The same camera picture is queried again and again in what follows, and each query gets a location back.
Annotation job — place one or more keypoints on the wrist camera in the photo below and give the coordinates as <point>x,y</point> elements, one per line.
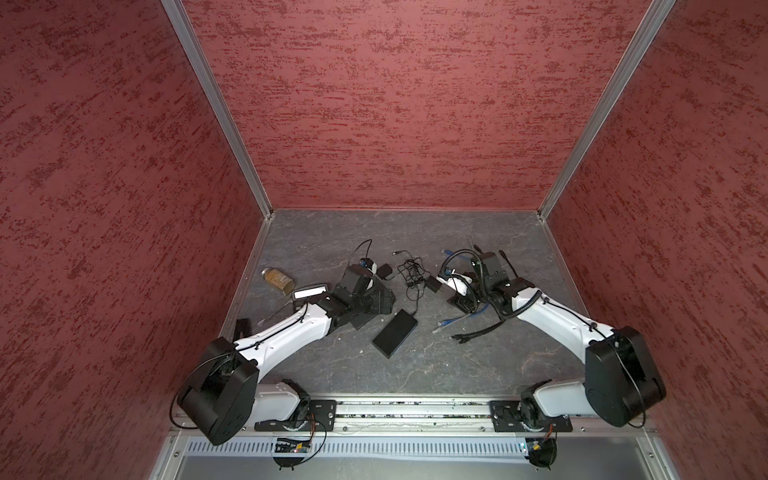
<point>369,265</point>
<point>460,283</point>

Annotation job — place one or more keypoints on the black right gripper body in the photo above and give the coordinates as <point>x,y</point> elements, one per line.
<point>474,296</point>

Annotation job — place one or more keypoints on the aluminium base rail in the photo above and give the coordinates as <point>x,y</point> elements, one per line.
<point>368,415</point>

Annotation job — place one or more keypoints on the aluminium right corner post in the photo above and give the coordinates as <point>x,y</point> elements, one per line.
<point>647,30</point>

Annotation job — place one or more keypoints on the black power adapter with cable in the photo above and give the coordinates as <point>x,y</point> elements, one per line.
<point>416,279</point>

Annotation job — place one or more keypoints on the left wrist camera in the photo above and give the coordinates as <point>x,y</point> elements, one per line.
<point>369,265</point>

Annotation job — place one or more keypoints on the black power adapter near switch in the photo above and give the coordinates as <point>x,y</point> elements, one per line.
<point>384,272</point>

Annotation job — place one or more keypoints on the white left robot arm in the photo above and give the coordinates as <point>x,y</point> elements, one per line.
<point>225,393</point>

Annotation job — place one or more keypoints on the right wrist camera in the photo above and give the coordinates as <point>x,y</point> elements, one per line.
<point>460,283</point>

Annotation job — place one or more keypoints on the aluminium corner post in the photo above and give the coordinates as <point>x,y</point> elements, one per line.
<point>647,30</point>
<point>192,47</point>

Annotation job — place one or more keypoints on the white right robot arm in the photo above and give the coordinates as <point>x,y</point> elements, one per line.
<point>620,380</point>

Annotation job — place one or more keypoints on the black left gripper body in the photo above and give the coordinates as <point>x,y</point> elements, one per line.
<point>371,303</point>

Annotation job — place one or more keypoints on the aluminium left corner post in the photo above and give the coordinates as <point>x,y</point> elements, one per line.
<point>192,47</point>

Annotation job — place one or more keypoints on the black calculator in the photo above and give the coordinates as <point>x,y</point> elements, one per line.
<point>309,291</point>

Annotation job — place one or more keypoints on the glass jar with brown contents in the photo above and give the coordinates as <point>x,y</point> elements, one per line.
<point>279,280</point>

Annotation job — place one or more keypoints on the black network switch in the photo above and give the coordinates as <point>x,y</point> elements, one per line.
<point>392,336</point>

